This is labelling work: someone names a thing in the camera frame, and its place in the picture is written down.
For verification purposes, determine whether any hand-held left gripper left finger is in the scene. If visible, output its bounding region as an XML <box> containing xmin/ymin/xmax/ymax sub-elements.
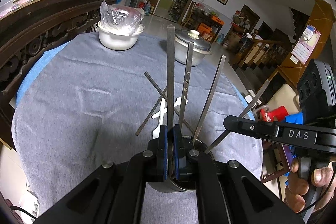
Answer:
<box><xmin>34</xmin><ymin>124</ymin><xmax>168</xmax><ymax>224</ymax></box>

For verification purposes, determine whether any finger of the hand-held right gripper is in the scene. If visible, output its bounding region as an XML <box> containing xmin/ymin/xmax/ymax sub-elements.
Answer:
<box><xmin>223</xmin><ymin>114</ymin><xmax>280</xmax><ymax>139</ymax></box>

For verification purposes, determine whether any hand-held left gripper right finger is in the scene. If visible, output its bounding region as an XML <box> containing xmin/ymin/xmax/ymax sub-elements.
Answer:
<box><xmin>173</xmin><ymin>124</ymin><xmax>305</xmax><ymax>224</ymax></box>

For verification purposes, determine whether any perforated metal utensil holder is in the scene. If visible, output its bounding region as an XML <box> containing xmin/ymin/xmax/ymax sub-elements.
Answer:
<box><xmin>146</xmin><ymin>135</ymin><xmax>212</xmax><ymax>192</ymax></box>

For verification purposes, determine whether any person's right hand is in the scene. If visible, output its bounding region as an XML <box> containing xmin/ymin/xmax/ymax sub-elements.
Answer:
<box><xmin>284</xmin><ymin>158</ymin><xmax>336</xmax><ymax>214</ymax></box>

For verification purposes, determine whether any white box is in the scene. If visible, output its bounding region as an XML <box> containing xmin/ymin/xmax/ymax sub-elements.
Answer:
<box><xmin>247</xmin><ymin>91</ymin><xmax>263</xmax><ymax>105</ymax></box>

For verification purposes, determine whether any red plastic stool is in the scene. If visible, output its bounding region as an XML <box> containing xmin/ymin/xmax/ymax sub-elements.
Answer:
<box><xmin>260</xmin><ymin>106</ymin><xmax>288</xmax><ymax>122</ymax></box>

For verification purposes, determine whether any blue jacket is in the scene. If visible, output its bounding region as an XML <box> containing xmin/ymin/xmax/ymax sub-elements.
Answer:
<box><xmin>285</xmin><ymin>112</ymin><xmax>305</xmax><ymax>123</ymax></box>

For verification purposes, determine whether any beige armchair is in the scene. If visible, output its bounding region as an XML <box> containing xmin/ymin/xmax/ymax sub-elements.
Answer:
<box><xmin>265</xmin><ymin>84</ymin><xmax>300</xmax><ymax>114</ymax></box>

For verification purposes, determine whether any wooden stair railing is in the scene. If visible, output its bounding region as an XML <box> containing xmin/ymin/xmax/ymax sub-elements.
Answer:
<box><xmin>236</xmin><ymin>39</ymin><xmax>292</xmax><ymax>69</ymax></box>

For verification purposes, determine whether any grey table cloth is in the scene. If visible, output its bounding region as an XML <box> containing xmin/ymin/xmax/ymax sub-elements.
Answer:
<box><xmin>12</xmin><ymin>31</ymin><xmax>263</xmax><ymax>224</ymax></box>

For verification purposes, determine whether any aluminium pot lid white knob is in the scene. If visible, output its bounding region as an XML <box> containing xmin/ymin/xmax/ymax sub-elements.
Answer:
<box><xmin>175</xmin><ymin>29</ymin><xmax>213</xmax><ymax>54</ymax></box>

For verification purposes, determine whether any orange box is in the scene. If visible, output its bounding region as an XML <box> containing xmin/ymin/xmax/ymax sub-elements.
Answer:
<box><xmin>197</xmin><ymin>23</ymin><xmax>213</xmax><ymax>35</ymax></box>

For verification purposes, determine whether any clear plastic bag with bowl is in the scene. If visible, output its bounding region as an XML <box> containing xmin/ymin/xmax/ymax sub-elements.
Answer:
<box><xmin>100</xmin><ymin>0</ymin><xmax>145</xmax><ymax>35</ymax></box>

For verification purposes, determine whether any blue cloth under grey cloth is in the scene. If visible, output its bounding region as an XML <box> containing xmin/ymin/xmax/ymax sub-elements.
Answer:
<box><xmin>17</xmin><ymin>42</ymin><xmax>74</xmax><ymax>101</ymax></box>

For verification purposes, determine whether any carved dark wooden bench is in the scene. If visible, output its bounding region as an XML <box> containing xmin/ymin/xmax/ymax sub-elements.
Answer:
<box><xmin>0</xmin><ymin>0</ymin><xmax>121</xmax><ymax>148</ymax></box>

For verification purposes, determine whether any floral tablecloth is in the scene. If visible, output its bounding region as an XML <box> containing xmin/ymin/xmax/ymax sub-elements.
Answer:
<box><xmin>0</xmin><ymin>0</ymin><xmax>111</xmax><ymax>20</ymax></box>

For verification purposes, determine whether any wall calendar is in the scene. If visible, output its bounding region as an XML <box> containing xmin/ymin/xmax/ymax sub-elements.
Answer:
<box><xmin>291</xmin><ymin>25</ymin><xmax>321</xmax><ymax>64</ymax></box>

